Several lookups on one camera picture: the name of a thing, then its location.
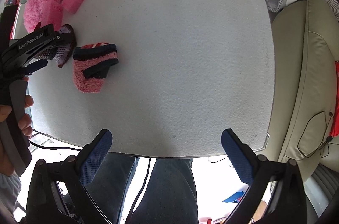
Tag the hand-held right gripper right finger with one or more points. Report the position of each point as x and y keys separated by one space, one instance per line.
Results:
x=238 y=160

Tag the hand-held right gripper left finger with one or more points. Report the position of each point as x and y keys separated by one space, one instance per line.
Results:
x=95 y=160

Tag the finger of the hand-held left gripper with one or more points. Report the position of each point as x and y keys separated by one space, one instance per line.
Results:
x=37 y=66
x=63 y=39

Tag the purple knitted hat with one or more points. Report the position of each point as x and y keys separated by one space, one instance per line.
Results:
x=65 y=54

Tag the pink and black fuzzy sock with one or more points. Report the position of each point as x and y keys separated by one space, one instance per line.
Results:
x=90 y=81

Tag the person's left hand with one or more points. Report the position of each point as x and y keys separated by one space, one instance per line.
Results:
x=26 y=118

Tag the person's left leg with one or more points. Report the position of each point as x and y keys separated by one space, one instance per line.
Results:
x=116 y=181

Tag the person's leg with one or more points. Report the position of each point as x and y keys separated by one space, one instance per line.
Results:
x=166 y=192
x=116 y=181

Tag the light pink fuzzy cloth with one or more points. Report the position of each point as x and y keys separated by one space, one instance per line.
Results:
x=34 y=6

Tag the blue red packet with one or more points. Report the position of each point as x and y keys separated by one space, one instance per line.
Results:
x=233 y=197

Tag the person's right leg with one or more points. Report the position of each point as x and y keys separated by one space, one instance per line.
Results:
x=166 y=192

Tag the cream leather sofa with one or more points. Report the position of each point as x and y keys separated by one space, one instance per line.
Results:
x=291 y=67

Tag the red patterned cushion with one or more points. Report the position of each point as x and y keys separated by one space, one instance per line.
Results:
x=336 y=107

